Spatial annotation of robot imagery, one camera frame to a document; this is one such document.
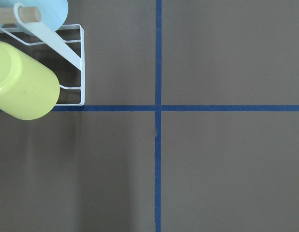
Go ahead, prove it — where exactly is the yellow plastic cup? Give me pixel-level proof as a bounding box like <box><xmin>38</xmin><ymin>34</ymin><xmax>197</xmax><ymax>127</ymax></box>
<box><xmin>0</xmin><ymin>42</ymin><xmax>60</xmax><ymax>120</ymax></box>

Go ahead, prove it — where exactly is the light blue plastic cup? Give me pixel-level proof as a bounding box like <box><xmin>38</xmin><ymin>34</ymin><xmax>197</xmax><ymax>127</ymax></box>
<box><xmin>0</xmin><ymin>0</ymin><xmax>69</xmax><ymax>31</ymax></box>

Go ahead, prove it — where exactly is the white wire cup rack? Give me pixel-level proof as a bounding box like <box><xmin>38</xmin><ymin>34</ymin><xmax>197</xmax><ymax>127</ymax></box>
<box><xmin>0</xmin><ymin>3</ymin><xmax>85</xmax><ymax>106</ymax></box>

